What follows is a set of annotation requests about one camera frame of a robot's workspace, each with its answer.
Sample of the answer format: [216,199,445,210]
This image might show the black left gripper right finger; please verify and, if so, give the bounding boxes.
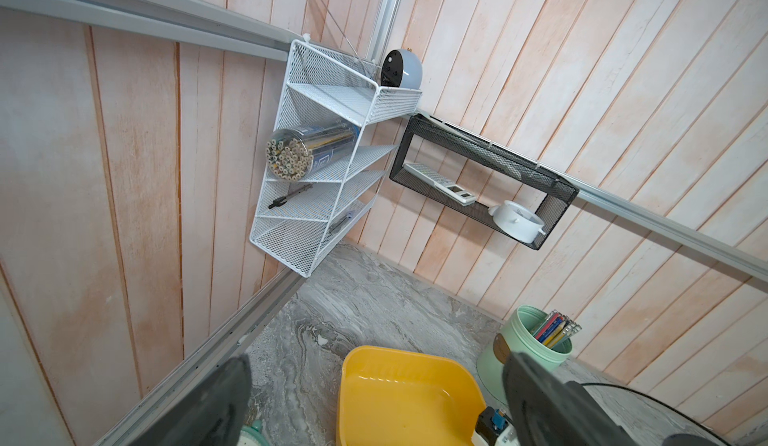
[502,353,635,446]

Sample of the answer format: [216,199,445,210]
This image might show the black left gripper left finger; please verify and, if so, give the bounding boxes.
[132,355,252,445]

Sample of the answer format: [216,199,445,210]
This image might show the yellow plastic storage box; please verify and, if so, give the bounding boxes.
[336,346,486,445]

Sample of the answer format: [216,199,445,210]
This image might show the green alarm clock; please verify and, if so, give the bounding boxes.
[237,420,269,446]

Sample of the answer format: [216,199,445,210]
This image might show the mint green pencil cup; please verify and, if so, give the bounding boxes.
[476,305,573,404]

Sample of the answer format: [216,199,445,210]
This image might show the colored pencils in cup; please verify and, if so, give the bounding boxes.
[532,310,582,349]

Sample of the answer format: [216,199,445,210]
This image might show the white tape roll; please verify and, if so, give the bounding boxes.
[488,200,545,244]

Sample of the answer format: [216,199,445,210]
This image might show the black pen on shelf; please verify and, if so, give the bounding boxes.
[268,183,313,209]

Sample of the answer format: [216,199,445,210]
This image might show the white calculator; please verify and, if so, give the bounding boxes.
[403,163,477,206]

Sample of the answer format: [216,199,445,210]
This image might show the black marker on shelf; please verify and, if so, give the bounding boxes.
[328,209,357,235]

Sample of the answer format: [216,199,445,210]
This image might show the clear tube of pencils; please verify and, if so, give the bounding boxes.
[266,121,359,181]

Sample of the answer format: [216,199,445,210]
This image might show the black wire mesh shelf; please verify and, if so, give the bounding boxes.
[389,113,579,250]

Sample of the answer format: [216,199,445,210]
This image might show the white wire mesh shelf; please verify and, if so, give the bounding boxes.
[249,38,422,277]

